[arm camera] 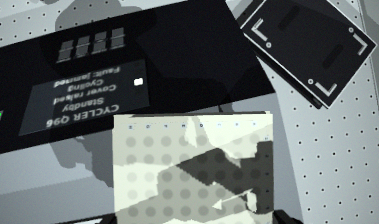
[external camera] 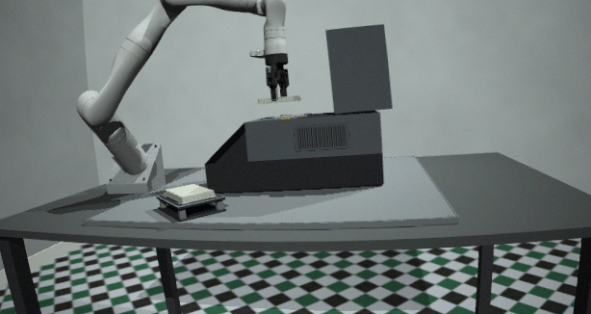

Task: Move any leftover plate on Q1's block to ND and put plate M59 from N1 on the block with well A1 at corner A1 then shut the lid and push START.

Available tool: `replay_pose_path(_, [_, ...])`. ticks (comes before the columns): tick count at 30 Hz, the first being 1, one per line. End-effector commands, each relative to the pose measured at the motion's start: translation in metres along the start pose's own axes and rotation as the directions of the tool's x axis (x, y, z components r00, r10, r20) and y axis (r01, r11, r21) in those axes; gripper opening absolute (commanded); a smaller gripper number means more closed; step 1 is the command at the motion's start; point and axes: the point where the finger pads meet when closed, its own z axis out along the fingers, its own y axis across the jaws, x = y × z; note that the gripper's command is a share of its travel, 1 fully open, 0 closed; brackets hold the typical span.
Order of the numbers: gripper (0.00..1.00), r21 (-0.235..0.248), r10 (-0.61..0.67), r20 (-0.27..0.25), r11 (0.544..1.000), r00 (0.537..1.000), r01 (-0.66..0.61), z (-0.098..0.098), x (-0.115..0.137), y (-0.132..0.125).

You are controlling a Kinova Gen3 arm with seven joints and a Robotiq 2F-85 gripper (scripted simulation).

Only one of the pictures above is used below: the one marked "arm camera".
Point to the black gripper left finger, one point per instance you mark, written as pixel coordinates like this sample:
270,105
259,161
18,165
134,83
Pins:
108,219

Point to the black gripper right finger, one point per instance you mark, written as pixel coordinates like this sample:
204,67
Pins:
281,217

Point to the light grey perforated plate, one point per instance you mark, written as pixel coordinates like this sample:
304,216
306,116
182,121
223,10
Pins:
334,152

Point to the pale grey plate with grid of round wells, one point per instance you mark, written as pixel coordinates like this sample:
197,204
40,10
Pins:
193,168

